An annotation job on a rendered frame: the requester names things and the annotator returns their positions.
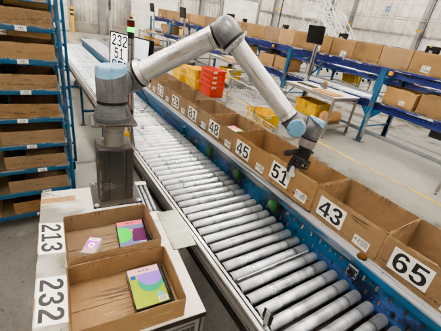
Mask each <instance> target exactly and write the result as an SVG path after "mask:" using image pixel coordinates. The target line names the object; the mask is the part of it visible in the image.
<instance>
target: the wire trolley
mask: <svg viewBox="0 0 441 331"><path fill-rule="evenodd" d="M229 70H233V69H227V73H228V75H227V76H228V78H229V77H230V78H232V79H234V78H233V76H232V77H231V75H229V72H228V71H229ZM234 71H243V70H234ZM236 77H240V78H241V77H247V76H235V78H236ZM232 79H231V81H232V82H230V80H229V82H227V83H229V84H230V85H231V86H233V88H234V85H232V84H231V83H233V80H232ZM235 80H236V79H235ZM235 80H234V82H235ZM236 81H237V83H238V82H240V84H241V86H242V84H243V85H246V88H247V86H248V87H250V86H249V85H247V84H245V83H242V82H241V81H240V80H239V81H238V80H236ZM229 84H228V88H229ZM238 85H239V83H238ZM239 86H240V85H239ZM251 88H252V85H251V87H250V89H249V88H248V89H242V88H241V89H239V88H237V84H236V88H234V89H232V88H229V89H226V98H225V103H224V105H225V106H226V99H227V94H228V91H229V90H230V89H231V90H232V92H231V91H229V92H231V93H232V94H234V95H236V93H240V94H238V95H236V96H237V97H239V98H241V99H242V100H244V101H245V102H247V100H250V101H249V102H248V103H249V110H250V106H251V105H252V106H254V111H253V113H252V112H251V113H252V114H253V117H252V118H250V117H249V115H250V116H251V114H249V112H250V111H249V110H234V111H248V114H247V116H245V115H244V117H247V119H248V117H249V118H250V119H252V120H251V121H253V122H257V121H255V119H253V118H254V116H257V115H255V109H256V107H270V106H269V105H267V103H263V102H266V101H265V100H264V101H259V100H263V99H264V98H261V97H262V95H261V94H260V93H259V92H258V90H256V89H254V88H252V89H251ZM279 88H280V89H281V90H282V88H281V87H279ZM253 89H254V90H253ZM233 90H235V91H233ZM247 90H248V91H249V93H248V92H247V93H246V92H244V91H247ZM283 90H284V91H282V92H283V93H284V94H285V93H290V92H289V91H287V90H285V89H283ZM250 91H251V92H250ZM241 92H242V93H244V94H241ZM256 93H259V94H260V95H257V96H256V95H255V94H256ZM253 94H254V95H255V96H253ZM243 95H247V96H243ZM248 95H249V96H248ZM240 96H243V97H240ZM253 97H254V99H253ZM255 97H259V99H256V98H255ZM244 98H246V99H244ZM247 98H248V99H247ZM249 98H250V99H249ZM260 98H261V99H260ZM251 100H258V101H251ZM252 102H253V103H252ZM255 102H261V103H255ZM254 104H257V105H254ZM259 104H264V105H259ZM265 104H266V105H265ZM257 117H258V116H257ZM258 118H260V117H258ZM250 119H249V120H250ZM260 119H261V120H262V121H265V120H263V119H262V118H260ZM260 119H259V120H260ZM265 122H266V123H268V122H267V121H265ZM257 123H258V124H259V125H261V124H260V123H259V122H257ZM268 124H269V123H268ZM270 125H271V124H269V126H270ZM261 126H263V125H261ZM266 126H267V124H266ZM271 126H272V127H274V126H273V125H271ZM279 126H280V120H279V123H278V128H276V127H274V129H272V128H271V129H269V128H268V129H267V128H266V127H264V126H263V127H264V128H265V129H266V130H269V131H270V130H273V132H271V131H270V132H271V133H274V134H275V133H276V134H275V135H277V134H278V129H279ZM274 130H277V131H276V132H274Z"/></svg>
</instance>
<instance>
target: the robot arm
mask: <svg viewBox="0 0 441 331"><path fill-rule="evenodd" d="M244 37H245V34H244V32H243V31H242V29H241V28H240V25H239V24H238V21H237V20H236V19H235V18H233V17H231V16H229V15H222V16H220V17H218V18H217V19H216V20H215V22H214V23H212V24H210V25H208V26H207V27H206V28H204V29H202V30H200V31H198V32H196V33H193V34H192V35H189V36H188V37H185V38H184V39H181V40H180V41H177V42H176V43H174V44H172V45H170V46H168V47H166V48H164V49H162V50H160V51H158V52H156V53H154V54H152V55H150V56H148V57H146V58H145V59H143V60H141V61H139V60H136V59H134V60H132V61H130V62H128V63H126V64H120V63H113V62H112V63H109V62H105V63H99V64H97V65H96V66H95V67H94V78H95V87H96V108H95V110H94V114H93V120H94V121H96V122H99V123H106V124H122V123H128V122H130V121H132V114H131V112H130V110H129V107H128V99H127V95H128V94H131V93H134V92H137V91H139V90H141V89H142V88H144V87H146V86H148V85H149V84H150V80H152V79H154V78H156V77H158V76H160V75H162V74H164V73H166V72H169V71H171V70H173V69H175V68H177V67H179V66H181V65H183V64H185V63H187V62H190V61H191V60H193V59H195V58H197V57H199V56H201V55H204V54H205V53H208V52H210V51H212V50H214V49H216V48H219V47H222V48H223V49H224V51H226V52H229V53H230V54H231V55H232V56H233V57H234V59H235V60H236V62H237V63H238V64H239V65H240V67H241V68H242V70H243V71H244V72H245V74H246V75H247V76H248V78H249V79H250V80H251V82H252V83H253V85H254V86H255V87H256V88H257V90H258V91H259V93H260V94H261V95H262V97H263V98H264V99H265V101H266V102H267V103H268V105H269V106H270V107H271V109H272V110H273V111H274V113H275V114H276V115H277V117H278V118H279V120H280V121H281V123H282V125H283V126H284V127H285V128H286V129H287V133H288V134H289V135H290V136H292V137H301V138H300V140H299V142H298V144H299V148H298V149H293V150H285V151H284V152H283V153H284V155H286V156H290V155H293V156H292V158H291V159H290V161H289V163H288V165H287V170H286V171H287V172H286V177H287V180H288V179H289V176H290V177H295V172H294V170H295V169H297V170H300V169H303V170H307V169H308V167H309V165H310V163H311V162H310V161H309V160H308V159H309V158H310V155H311V154H313V153H314V152H313V151H312V150H314V147H315V146H316V143H317V142H318V139H319V137H320V135H321V133H322V131H323V129H324V126H325V124H326V123H325V121H323V120H321V119H319V118H317V117H315V116H312V115H311V116H310V117H308V116H306V115H303V114H300V113H298V112H297V111H296V110H295V109H294V108H293V107H292V105H291V104H290V103H289V101H288V100H287V99H286V97H285V95H284V94H283V93H282V91H281V90H280V88H279V87H278V86H277V85H276V83H275V82H274V80H273V79H272V78H271V76H270V74H269V73H268V72H267V71H266V69H265V68H264V66H263V65H262V64H261V62H260V60H259V59H258V58H257V56H256V55H255V53H254V52H253V51H252V50H251V48H250V47H249V45H248V44H247V43H246V41H245V39H244ZM308 164H309V165H308ZM293 165H294V166H293ZM307 166H308V167H307Z"/></svg>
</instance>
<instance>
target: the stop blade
mask: <svg viewBox="0 0 441 331"><path fill-rule="evenodd" d="M308 252H309V250H307V251H305V252H302V253H300V254H297V255H294V256H293V257H290V258H288V259H285V260H283V261H281V262H278V263H275V264H273V265H271V266H269V267H266V268H263V269H261V270H259V271H256V272H254V273H251V274H250V275H247V276H244V277H241V278H239V279H238V280H237V283H239V282H242V281H244V280H247V279H248V278H251V277H253V276H256V275H259V274H261V273H263V272H265V271H268V270H270V269H273V268H275V267H277V266H280V265H282V264H284V263H287V262H289V261H291V260H294V259H297V258H298V257H301V256H303V255H306V254H307V253H308Z"/></svg>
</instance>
